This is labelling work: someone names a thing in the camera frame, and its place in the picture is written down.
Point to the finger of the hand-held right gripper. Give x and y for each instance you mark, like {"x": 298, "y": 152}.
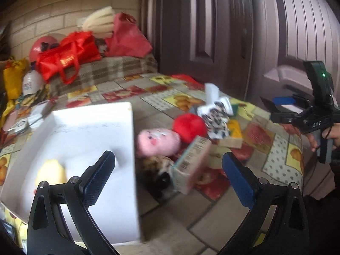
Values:
{"x": 284, "y": 101}
{"x": 284, "y": 117}

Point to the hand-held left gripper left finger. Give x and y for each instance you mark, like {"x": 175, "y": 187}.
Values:
{"x": 98, "y": 180}

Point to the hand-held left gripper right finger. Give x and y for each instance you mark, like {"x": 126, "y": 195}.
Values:
{"x": 239, "y": 180}

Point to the yellow sponge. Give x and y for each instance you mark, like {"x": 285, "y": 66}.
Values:
{"x": 51, "y": 172}

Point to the green scouring sponge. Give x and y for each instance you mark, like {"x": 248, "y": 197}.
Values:
{"x": 235, "y": 109}

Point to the yellow tissue packet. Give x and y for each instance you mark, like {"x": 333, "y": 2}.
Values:
{"x": 235, "y": 128}

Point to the white shallow cardboard box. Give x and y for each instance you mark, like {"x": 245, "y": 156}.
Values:
{"x": 79, "y": 132}

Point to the small pink carton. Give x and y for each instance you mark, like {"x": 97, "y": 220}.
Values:
{"x": 190, "y": 164}

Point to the black and white spotted cloth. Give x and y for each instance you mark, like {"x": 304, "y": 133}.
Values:
{"x": 215, "y": 119}

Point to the pink plush toy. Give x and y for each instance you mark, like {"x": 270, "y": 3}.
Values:
{"x": 156, "y": 142}

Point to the red plush ball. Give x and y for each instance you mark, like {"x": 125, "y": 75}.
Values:
{"x": 190, "y": 126}

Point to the person's right hand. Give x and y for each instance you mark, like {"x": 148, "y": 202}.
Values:
{"x": 313, "y": 143}

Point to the beige sponge block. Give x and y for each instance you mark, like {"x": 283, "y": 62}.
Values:
{"x": 231, "y": 142}

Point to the white round device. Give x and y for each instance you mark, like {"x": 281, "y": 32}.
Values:
{"x": 20, "y": 126}

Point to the red plastic bag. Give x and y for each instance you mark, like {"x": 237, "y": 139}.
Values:
{"x": 186, "y": 79}

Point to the yellow crumpled cloth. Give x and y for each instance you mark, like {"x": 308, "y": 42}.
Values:
{"x": 5, "y": 111}

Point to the plaid cloth cover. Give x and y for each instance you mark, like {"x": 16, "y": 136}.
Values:
{"x": 119, "y": 65}

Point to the white helmet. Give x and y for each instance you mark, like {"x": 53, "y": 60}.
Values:
{"x": 32, "y": 81}

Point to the bright red tote bag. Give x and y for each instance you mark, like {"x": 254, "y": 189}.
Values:
{"x": 61, "y": 61}

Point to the yellow shopping bag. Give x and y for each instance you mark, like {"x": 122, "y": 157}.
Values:
{"x": 16, "y": 77}

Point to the dark red fabric bag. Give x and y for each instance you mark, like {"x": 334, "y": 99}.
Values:
{"x": 127, "y": 39}

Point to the pink helmet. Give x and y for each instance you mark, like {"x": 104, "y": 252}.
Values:
{"x": 38, "y": 49}

